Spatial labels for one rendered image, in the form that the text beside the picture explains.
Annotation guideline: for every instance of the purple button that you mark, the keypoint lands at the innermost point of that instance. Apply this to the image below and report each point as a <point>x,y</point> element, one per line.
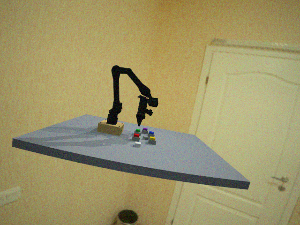
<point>144,131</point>

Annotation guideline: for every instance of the blue button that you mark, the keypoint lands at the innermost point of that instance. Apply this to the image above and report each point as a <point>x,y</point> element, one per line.
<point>151,134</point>

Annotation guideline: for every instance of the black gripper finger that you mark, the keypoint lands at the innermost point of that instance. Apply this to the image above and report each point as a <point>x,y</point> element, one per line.
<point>139,120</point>

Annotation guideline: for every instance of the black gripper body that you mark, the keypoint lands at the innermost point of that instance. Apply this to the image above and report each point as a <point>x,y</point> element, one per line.
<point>140,113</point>

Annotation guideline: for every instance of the green button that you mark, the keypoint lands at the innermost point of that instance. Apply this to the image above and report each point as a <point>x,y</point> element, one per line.
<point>137,131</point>

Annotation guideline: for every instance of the red button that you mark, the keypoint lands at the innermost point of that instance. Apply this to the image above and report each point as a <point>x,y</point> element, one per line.
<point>136,137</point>

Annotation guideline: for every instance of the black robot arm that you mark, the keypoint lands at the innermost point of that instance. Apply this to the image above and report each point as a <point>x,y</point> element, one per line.
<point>117,105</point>

